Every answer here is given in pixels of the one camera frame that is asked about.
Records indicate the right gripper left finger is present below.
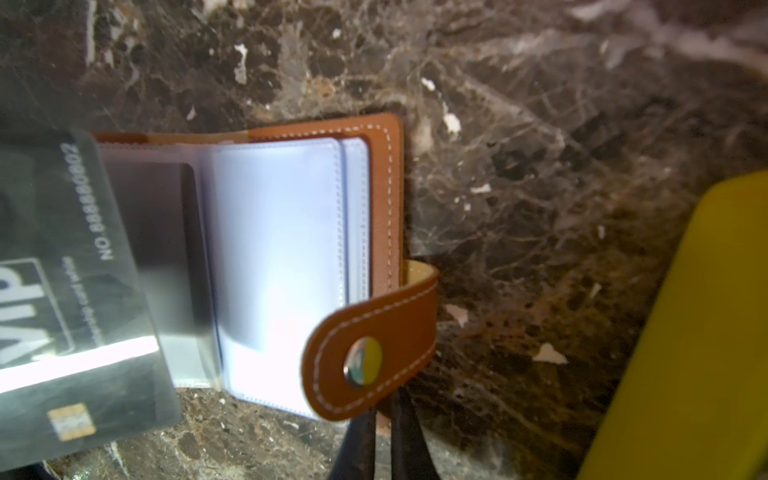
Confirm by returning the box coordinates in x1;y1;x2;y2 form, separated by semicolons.
327;409;376;480

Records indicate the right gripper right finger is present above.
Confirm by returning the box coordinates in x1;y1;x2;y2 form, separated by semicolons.
391;387;440;480

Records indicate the brown leather card holder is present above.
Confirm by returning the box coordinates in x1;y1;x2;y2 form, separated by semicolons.
96;113;439;421

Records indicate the yellow plastic card tray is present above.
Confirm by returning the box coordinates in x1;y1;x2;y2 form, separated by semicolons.
579;171;767;479

